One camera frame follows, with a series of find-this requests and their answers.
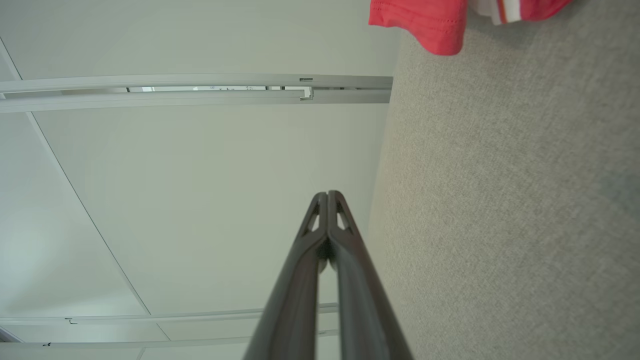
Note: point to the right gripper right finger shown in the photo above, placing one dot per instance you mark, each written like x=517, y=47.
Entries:
x=365, y=310

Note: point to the grey fabric sofa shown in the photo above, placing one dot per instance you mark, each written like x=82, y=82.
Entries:
x=500, y=200

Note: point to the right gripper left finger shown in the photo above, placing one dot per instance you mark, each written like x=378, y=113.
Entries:
x=295, y=300

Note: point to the grey partition post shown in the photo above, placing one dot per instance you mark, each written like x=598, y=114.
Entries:
x=200, y=98
x=200, y=81

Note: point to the red garment with white trim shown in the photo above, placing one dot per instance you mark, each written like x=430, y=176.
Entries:
x=430, y=20

